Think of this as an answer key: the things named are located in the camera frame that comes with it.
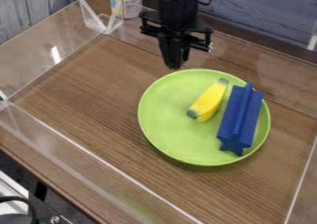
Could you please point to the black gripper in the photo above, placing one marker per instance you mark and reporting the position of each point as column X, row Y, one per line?
column 179, row 31

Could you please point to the blue star-shaped block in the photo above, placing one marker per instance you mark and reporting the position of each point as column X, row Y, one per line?
column 237, row 129

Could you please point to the clear acrylic enclosure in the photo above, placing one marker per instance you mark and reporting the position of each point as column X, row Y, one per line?
column 74, row 79

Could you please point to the black device with knob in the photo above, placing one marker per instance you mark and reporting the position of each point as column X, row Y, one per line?
column 56, row 207

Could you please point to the green round plate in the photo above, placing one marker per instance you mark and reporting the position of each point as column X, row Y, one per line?
column 183, row 138

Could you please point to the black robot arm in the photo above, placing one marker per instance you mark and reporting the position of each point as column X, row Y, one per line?
column 178, row 29

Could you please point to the yellow toy banana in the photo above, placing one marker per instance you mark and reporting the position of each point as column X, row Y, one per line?
column 206, row 105

